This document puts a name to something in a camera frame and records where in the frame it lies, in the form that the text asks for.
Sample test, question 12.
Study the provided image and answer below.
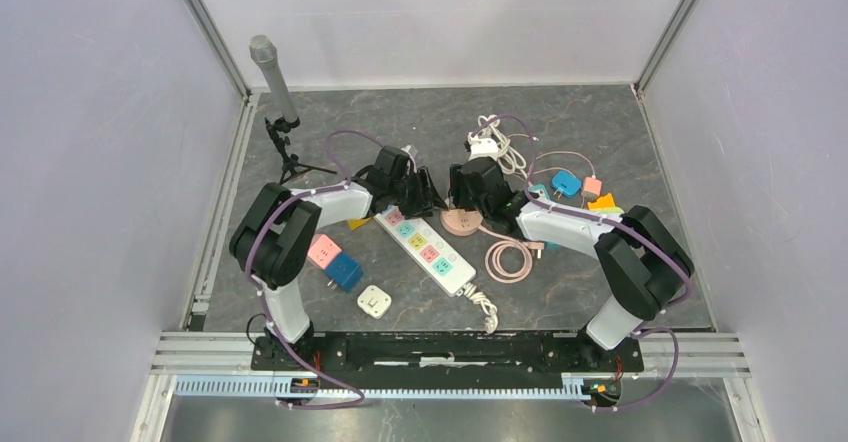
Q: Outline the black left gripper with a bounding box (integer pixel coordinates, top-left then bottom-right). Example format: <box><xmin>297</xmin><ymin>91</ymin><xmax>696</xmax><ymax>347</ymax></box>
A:
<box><xmin>388</xmin><ymin>166</ymin><xmax>448</xmax><ymax>221</ymax></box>

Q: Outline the pink round socket base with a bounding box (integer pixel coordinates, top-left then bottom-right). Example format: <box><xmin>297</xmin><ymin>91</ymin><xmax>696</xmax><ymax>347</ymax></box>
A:
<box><xmin>440</xmin><ymin>209</ymin><xmax>483</xmax><ymax>237</ymax></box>

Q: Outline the white power strip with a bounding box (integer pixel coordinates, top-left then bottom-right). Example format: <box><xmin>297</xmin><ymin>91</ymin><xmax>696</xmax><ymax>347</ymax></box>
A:
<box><xmin>373</xmin><ymin>206</ymin><xmax>476</xmax><ymax>297</ymax></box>

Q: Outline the teal power strip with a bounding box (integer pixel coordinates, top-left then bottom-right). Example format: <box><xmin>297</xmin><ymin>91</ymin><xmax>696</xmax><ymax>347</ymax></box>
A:
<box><xmin>529</xmin><ymin>184</ymin><xmax>560</xmax><ymax>250</ymax></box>

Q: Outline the yellow cube socket adapter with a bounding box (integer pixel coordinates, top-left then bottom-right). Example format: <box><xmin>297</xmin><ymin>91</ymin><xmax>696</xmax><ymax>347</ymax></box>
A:
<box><xmin>347</xmin><ymin>217</ymin><xmax>371</xmax><ymax>230</ymax></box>

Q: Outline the light blue plug adapter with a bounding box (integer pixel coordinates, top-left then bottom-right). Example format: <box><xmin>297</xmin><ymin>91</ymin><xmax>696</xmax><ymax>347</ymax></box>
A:
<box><xmin>550</xmin><ymin>170</ymin><xmax>582</xmax><ymax>198</ymax></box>

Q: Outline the salmon pink charger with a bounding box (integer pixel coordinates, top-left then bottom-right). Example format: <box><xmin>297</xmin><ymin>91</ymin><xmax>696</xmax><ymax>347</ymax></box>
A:
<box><xmin>581</xmin><ymin>176</ymin><xmax>603</xmax><ymax>201</ymax></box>

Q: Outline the blue cube socket adapter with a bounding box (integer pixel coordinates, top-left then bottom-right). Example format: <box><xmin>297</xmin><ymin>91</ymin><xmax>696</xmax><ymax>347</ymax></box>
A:
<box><xmin>324</xmin><ymin>252</ymin><xmax>364</xmax><ymax>293</ymax></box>

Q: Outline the white plug adapter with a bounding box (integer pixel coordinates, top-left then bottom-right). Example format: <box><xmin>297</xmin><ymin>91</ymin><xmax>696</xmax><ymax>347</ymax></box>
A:
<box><xmin>357</xmin><ymin>285</ymin><xmax>392</xmax><ymax>319</ymax></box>

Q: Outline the pink cube socket adapter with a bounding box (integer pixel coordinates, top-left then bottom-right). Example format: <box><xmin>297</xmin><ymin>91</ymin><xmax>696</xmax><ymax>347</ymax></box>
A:
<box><xmin>307</xmin><ymin>234</ymin><xmax>342</xmax><ymax>270</ymax></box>

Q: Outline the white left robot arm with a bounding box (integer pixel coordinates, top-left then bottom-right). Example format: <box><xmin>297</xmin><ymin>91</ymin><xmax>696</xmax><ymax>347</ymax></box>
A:
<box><xmin>229</xmin><ymin>146</ymin><xmax>447</xmax><ymax>370</ymax></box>

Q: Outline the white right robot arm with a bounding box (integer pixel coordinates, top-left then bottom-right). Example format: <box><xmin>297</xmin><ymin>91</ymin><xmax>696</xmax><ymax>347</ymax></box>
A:
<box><xmin>449</xmin><ymin>157</ymin><xmax>694</xmax><ymax>370</ymax></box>

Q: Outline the yellow green toy block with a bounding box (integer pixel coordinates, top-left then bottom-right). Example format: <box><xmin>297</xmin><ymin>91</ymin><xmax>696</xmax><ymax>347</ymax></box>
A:
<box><xmin>587</xmin><ymin>193</ymin><xmax>624</xmax><ymax>214</ymax></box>

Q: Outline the grey microphone on stand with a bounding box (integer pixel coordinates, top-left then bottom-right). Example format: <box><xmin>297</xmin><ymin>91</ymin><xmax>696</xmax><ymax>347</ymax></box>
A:
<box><xmin>249</xmin><ymin>34</ymin><xmax>336</xmax><ymax>184</ymax></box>

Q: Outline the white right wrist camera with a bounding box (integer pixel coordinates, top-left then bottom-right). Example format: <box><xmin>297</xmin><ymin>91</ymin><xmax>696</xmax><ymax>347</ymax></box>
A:
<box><xmin>466</xmin><ymin>133</ymin><xmax>500</xmax><ymax>160</ymax></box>

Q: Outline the pink coiled cable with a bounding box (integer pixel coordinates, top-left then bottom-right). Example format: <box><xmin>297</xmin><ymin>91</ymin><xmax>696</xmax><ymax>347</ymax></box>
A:
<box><xmin>480</xmin><ymin>150</ymin><xmax>598</xmax><ymax>285</ymax></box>

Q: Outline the power strip cord and plug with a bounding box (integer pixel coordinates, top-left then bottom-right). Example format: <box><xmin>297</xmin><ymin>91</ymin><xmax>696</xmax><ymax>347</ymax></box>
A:
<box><xmin>463</xmin><ymin>283</ymin><xmax>502</xmax><ymax>334</ymax></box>

